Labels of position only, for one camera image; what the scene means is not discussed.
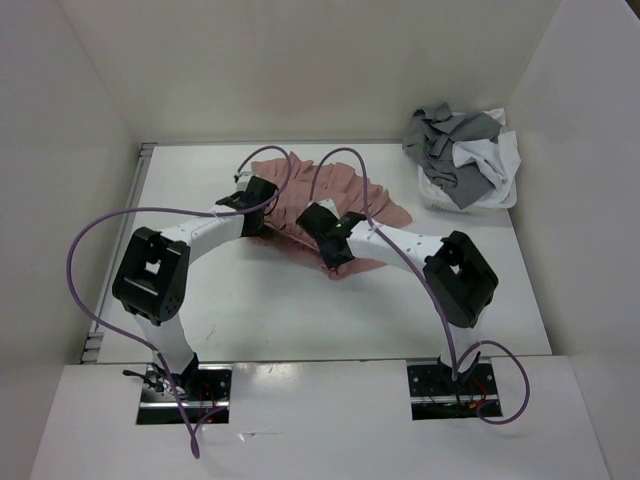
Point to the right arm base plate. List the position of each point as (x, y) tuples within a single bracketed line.
[(433, 396)]

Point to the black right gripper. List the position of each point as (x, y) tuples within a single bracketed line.
[(330, 261)]

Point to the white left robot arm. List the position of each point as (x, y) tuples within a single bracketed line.
[(152, 277)]

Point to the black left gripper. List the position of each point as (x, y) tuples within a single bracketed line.
[(262, 228)]

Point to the grey crumpled skirt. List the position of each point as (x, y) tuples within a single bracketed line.
[(429, 141)]

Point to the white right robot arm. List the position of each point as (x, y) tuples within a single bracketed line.
[(456, 276)]

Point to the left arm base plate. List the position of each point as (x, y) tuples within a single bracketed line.
[(210, 402)]

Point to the pink pleated skirt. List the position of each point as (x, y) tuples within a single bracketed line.
[(338, 182)]

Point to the white crumpled skirt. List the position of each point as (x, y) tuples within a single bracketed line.
[(497, 160)]

